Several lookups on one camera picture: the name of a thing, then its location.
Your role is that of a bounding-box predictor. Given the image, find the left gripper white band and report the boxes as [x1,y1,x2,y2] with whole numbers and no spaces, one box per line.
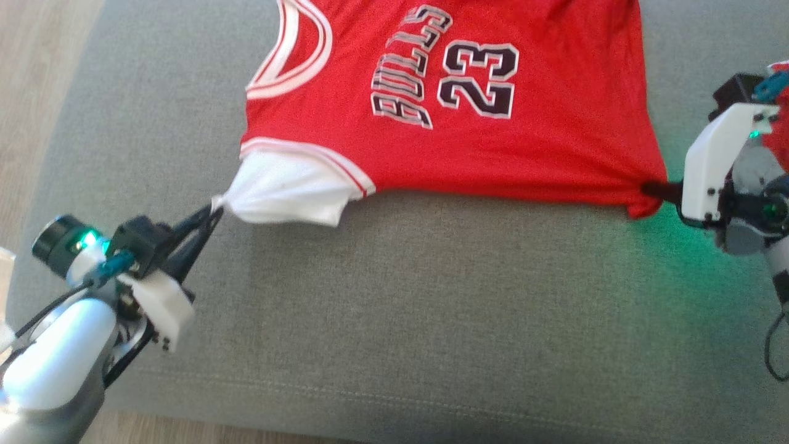
[32,205,224,388]

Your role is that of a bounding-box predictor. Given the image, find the left black cable teal plug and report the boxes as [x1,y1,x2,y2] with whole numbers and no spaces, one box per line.
[14,249,136,339]

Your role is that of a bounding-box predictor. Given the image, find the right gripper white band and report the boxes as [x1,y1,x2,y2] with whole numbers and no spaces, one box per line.
[641,103,789,257]

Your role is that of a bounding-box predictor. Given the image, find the red basketball jersey white sleeves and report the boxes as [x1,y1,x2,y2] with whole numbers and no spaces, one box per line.
[211,0,670,228]

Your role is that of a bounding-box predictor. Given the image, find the grey sofa seat cushion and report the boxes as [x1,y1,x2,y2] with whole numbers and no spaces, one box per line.
[6,0,789,444]

